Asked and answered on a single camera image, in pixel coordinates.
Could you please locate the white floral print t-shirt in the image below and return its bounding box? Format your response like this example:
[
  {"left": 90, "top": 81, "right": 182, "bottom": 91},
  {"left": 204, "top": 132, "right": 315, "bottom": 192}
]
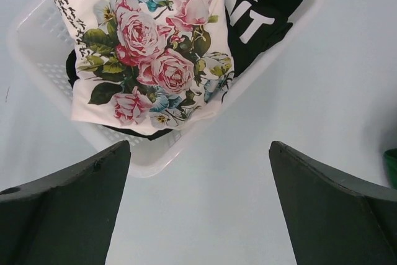
[{"left": 54, "top": 0, "right": 234, "bottom": 135}]

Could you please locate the folded green t-shirt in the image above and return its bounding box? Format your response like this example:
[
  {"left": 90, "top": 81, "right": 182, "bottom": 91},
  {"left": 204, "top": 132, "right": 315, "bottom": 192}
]
[{"left": 383, "top": 148, "right": 397, "bottom": 189}]

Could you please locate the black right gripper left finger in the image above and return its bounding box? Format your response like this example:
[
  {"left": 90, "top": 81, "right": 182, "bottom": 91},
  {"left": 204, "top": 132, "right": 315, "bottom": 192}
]
[{"left": 1, "top": 141, "right": 131, "bottom": 264}]

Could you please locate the white plastic laundry basket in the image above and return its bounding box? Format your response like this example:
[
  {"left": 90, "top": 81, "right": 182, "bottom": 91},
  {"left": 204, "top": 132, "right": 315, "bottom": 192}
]
[{"left": 7, "top": 0, "right": 324, "bottom": 178}]

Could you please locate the black t-shirt white lettering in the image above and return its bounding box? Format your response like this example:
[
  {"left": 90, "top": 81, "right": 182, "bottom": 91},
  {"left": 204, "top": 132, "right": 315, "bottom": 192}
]
[{"left": 65, "top": 0, "right": 313, "bottom": 141}]

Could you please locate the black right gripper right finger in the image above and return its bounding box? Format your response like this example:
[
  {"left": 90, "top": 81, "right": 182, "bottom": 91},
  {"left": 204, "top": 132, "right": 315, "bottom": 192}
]
[{"left": 269, "top": 141, "right": 396, "bottom": 264}]

